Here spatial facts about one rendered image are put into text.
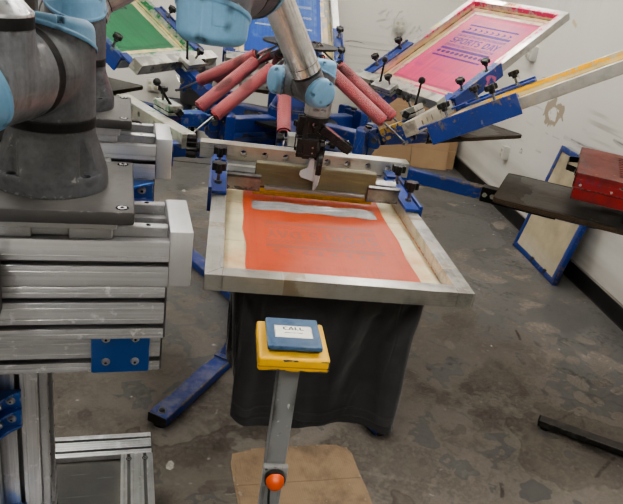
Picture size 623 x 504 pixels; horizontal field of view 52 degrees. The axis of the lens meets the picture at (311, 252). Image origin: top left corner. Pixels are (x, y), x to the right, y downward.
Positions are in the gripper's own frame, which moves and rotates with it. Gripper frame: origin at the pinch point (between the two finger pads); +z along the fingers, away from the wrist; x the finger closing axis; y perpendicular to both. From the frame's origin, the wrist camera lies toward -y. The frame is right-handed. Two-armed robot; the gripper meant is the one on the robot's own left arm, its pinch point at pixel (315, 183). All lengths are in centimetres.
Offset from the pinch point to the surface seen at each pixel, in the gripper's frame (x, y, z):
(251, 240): 33.6, 19.1, 4.9
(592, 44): -226, -200, -34
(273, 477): 83, 13, 34
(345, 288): 61, 0, 3
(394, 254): 34.9, -17.1, 5.3
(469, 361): -65, -95, 102
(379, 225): 15.6, -17.2, 5.4
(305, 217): 14.5, 3.7, 5.2
